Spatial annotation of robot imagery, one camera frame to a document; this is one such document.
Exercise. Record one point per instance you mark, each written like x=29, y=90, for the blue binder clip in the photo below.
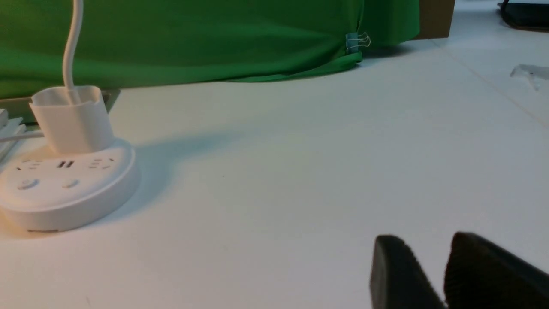
x=355, y=42

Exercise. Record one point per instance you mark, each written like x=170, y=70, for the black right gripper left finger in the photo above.
x=397, y=280

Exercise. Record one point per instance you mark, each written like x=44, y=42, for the brown cardboard board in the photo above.
x=435, y=18

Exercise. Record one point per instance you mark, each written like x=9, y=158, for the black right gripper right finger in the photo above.
x=482, y=275

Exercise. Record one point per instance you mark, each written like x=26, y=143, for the green backdrop cloth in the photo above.
x=145, y=43

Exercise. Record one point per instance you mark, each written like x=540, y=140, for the black object on far table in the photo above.
x=525, y=16

